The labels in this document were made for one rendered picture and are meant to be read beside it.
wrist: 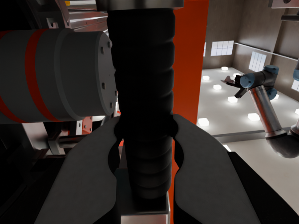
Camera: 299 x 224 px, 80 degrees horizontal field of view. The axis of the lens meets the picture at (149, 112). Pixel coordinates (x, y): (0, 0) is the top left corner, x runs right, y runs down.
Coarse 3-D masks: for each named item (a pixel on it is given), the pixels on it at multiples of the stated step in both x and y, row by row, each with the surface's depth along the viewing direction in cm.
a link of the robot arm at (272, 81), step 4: (264, 68) 101; (268, 68) 99; (272, 68) 98; (276, 68) 97; (264, 72) 98; (268, 72) 99; (272, 72) 98; (276, 72) 98; (268, 76) 98; (272, 76) 99; (276, 76) 100; (268, 80) 99; (272, 80) 100; (264, 84) 103; (268, 84) 102; (272, 84) 102
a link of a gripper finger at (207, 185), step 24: (192, 144) 9; (216, 144) 9; (192, 168) 8; (216, 168) 8; (192, 192) 7; (216, 192) 7; (240, 192) 7; (192, 216) 6; (216, 216) 6; (240, 216) 6
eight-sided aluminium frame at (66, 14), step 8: (32, 0) 41; (40, 0) 42; (48, 0) 41; (56, 0) 42; (40, 8) 43; (48, 8) 43; (56, 8) 43; (64, 8) 45; (40, 16) 44; (48, 16) 44; (56, 16) 45; (64, 16) 45; (48, 24) 46; (64, 24) 45; (80, 120) 53; (56, 128) 50; (64, 128) 51; (72, 128) 50; (80, 128) 52
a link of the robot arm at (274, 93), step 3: (264, 87) 103; (267, 87) 103; (270, 87) 102; (273, 87) 103; (267, 90) 103; (270, 90) 102; (273, 90) 101; (276, 90) 102; (267, 93) 102; (270, 93) 102; (273, 93) 102; (276, 93) 103; (270, 96) 103; (273, 96) 104; (270, 99) 104
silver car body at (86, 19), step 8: (72, 8) 91; (80, 8) 102; (88, 8) 116; (72, 16) 74; (80, 16) 83; (88, 16) 94; (96, 16) 110; (104, 16) 135; (72, 24) 75; (80, 24) 84; (88, 24) 95; (96, 24) 109; (104, 24) 131; (104, 120) 226; (96, 128) 228
